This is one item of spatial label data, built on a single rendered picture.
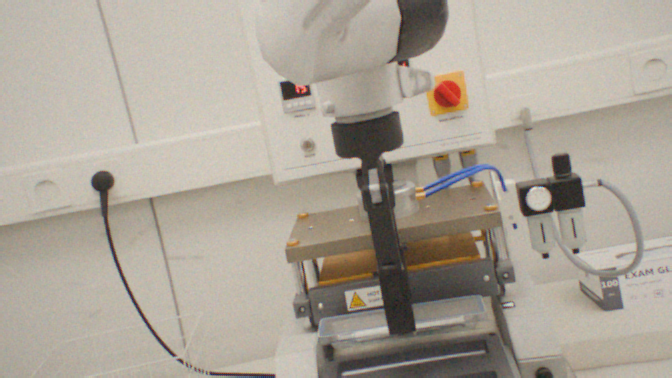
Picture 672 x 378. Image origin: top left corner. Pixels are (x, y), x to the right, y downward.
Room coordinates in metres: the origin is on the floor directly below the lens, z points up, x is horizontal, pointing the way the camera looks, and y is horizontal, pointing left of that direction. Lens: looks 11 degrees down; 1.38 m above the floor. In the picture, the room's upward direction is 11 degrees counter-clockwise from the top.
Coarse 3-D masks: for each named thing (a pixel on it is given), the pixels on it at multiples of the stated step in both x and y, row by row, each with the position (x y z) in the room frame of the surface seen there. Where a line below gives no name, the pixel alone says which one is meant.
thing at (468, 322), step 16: (320, 320) 1.00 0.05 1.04; (432, 320) 0.94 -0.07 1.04; (448, 320) 0.94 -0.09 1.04; (464, 320) 0.94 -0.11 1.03; (480, 320) 0.94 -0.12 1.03; (320, 336) 0.95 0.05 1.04; (336, 336) 0.95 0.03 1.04; (352, 336) 0.95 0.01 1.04; (368, 336) 0.95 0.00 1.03; (384, 336) 0.96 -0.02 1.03; (400, 336) 0.96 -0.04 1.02; (416, 336) 0.96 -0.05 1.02
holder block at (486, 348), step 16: (464, 336) 1.00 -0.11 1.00; (480, 336) 0.99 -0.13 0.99; (496, 336) 0.98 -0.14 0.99; (368, 352) 1.00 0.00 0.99; (384, 352) 1.00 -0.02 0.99; (400, 352) 0.99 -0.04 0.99; (416, 352) 0.99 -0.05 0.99; (432, 352) 0.98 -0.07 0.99; (448, 352) 0.98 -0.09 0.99; (464, 352) 0.98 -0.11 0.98; (480, 352) 0.98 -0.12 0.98; (496, 352) 0.94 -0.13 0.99; (336, 368) 0.98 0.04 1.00; (352, 368) 0.99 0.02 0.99; (368, 368) 0.99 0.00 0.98; (384, 368) 0.99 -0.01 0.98; (400, 368) 0.94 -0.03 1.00; (416, 368) 0.93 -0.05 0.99; (432, 368) 0.93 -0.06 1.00; (448, 368) 0.92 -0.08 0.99; (464, 368) 0.91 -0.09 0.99; (480, 368) 0.90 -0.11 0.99; (496, 368) 0.90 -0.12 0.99
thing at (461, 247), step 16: (432, 240) 1.19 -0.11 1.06; (448, 240) 1.18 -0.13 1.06; (464, 240) 1.16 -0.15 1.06; (480, 240) 1.20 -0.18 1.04; (336, 256) 1.21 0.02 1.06; (352, 256) 1.19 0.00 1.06; (368, 256) 1.18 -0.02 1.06; (416, 256) 1.13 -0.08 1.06; (432, 256) 1.12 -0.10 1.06; (448, 256) 1.10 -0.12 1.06; (464, 256) 1.09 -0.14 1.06; (480, 256) 1.09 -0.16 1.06; (320, 272) 1.15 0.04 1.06; (336, 272) 1.13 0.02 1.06; (352, 272) 1.12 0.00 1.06; (368, 272) 1.10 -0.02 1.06
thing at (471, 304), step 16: (416, 304) 1.00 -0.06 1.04; (432, 304) 0.99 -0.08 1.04; (448, 304) 0.98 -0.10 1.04; (464, 304) 0.97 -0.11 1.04; (480, 304) 0.96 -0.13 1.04; (336, 320) 0.99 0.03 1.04; (352, 320) 0.98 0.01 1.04; (368, 320) 0.98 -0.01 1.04; (384, 320) 0.97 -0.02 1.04; (416, 320) 0.95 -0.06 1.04
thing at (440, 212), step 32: (416, 192) 1.19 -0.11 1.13; (448, 192) 1.24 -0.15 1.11; (480, 192) 1.20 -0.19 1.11; (320, 224) 1.20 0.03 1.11; (352, 224) 1.16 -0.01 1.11; (416, 224) 1.09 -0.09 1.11; (448, 224) 1.09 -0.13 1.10; (480, 224) 1.08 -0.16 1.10; (512, 224) 1.31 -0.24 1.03; (288, 256) 1.10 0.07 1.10; (320, 256) 1.10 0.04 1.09
